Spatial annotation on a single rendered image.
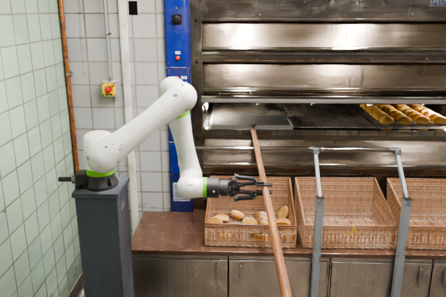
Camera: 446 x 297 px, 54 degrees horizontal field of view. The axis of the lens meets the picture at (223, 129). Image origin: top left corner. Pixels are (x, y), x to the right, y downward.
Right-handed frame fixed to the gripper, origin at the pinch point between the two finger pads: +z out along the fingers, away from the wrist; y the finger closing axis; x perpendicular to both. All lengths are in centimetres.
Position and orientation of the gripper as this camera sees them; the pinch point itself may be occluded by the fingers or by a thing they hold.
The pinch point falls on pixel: (264, 188)
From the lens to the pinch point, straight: 202.0
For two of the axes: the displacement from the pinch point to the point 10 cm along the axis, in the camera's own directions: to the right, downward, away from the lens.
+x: -0.2, 2.7, -9.6
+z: 10.0, 0.1, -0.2
